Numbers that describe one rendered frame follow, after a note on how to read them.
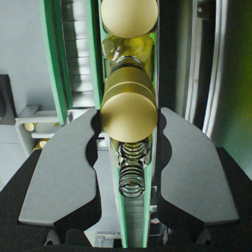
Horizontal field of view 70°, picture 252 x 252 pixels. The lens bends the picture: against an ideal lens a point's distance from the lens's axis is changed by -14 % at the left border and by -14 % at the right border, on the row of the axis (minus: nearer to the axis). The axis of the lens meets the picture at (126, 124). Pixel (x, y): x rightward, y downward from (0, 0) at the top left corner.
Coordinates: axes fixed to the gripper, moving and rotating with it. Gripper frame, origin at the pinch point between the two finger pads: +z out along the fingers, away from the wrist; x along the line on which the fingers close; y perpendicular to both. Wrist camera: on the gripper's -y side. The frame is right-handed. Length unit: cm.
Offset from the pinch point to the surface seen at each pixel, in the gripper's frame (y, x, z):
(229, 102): 4.8, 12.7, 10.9
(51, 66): 2.9, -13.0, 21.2
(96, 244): 102, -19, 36
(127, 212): 56, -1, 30
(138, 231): 71, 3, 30
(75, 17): -4.5, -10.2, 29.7
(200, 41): 1.3, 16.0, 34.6
